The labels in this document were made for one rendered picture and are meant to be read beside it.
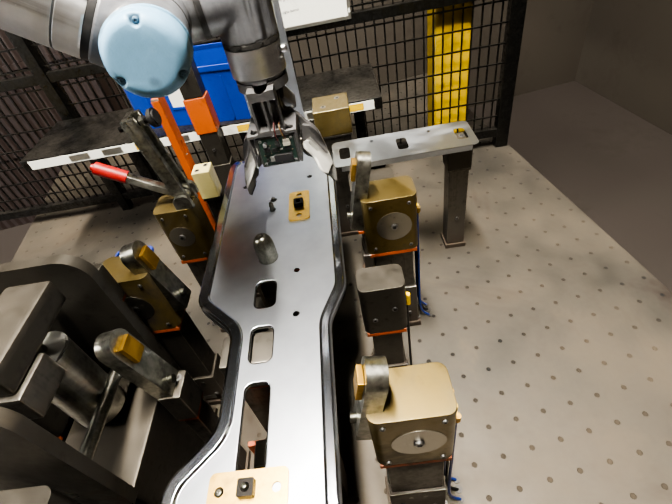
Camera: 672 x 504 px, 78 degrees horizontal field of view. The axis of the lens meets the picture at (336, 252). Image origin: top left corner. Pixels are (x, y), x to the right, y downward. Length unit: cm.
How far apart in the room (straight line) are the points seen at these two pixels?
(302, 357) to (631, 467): 55
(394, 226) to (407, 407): 34
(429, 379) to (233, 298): 32
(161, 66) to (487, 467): 72
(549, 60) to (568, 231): 242
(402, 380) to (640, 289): 71
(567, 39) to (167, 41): 322
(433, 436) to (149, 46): 46
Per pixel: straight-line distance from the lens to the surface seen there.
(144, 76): 44
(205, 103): 100
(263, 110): 59
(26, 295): 50
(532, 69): 342
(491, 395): 84
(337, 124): 94
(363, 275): 62
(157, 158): 73
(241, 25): 57
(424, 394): 45
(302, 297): 60
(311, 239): 68
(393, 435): 47
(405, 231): 71
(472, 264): 103
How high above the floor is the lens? 145
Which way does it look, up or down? 43 degrees down
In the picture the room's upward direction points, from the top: 13 degrees counter-clockwise
